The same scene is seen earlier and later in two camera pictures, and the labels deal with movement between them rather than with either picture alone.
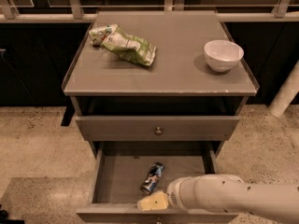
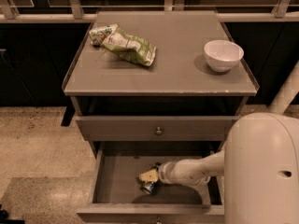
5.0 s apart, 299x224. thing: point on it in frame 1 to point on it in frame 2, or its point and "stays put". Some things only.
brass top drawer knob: (158, 132) stays put
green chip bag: (119, 40) stays put
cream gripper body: (174, 194) to (165, 173)
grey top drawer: (158, 128) stays put
